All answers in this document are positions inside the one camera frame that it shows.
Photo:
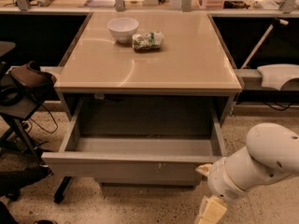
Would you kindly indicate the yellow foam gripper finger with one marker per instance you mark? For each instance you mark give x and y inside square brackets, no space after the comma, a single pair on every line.
[203,169]
[211,210]

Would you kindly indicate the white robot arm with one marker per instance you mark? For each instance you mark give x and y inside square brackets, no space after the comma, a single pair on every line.
[271,154]

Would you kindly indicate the black side stand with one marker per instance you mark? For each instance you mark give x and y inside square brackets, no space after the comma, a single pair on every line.
[16,139]

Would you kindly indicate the white ceramic bowl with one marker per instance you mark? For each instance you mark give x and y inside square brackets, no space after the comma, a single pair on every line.
[122,29]

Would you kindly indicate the green white snack bag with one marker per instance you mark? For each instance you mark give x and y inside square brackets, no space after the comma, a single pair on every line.
[147,41]

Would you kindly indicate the beige top drawer cabinet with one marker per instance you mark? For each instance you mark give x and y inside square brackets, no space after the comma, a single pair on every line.
[192,60]

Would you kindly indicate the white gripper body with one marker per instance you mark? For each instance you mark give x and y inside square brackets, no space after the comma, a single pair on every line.
[220,180]

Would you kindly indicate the black tool pile right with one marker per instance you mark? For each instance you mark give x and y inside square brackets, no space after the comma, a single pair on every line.
[235,4]

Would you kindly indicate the brown VR headset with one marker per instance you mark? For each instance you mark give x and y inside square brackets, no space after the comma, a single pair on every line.
[28,81]

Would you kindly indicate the white dustpan with handle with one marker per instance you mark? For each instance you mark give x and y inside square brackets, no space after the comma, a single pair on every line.
[274,76]

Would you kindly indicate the grey top drawer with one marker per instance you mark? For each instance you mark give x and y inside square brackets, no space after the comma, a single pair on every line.
[140,140]

